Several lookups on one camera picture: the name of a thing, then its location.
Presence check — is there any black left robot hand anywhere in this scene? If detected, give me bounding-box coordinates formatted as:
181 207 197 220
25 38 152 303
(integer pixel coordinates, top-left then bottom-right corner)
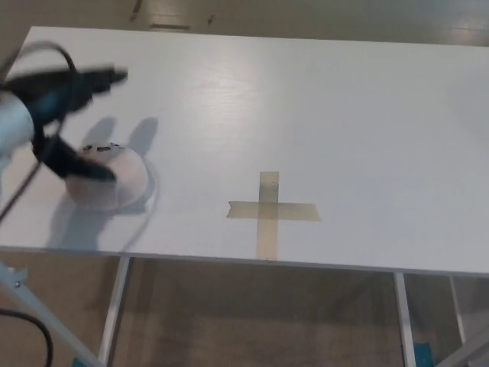
5 64 129 183

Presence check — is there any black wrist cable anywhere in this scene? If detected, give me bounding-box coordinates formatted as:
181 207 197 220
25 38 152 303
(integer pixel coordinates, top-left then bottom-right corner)
0 41 79 367

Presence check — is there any beige round plush ball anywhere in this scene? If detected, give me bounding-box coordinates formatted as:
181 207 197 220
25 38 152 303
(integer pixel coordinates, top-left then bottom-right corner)
66 141 151 213

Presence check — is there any teal tape piece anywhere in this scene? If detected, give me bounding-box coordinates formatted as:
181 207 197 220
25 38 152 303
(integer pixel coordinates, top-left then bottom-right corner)
413 339 434 367

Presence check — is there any light blue metal frame bar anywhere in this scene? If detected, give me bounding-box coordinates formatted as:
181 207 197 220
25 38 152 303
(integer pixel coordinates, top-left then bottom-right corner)
0 261 99 367

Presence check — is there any thin white table leg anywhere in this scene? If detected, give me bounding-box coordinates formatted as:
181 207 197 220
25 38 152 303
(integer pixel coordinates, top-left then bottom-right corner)
449 275 469 346

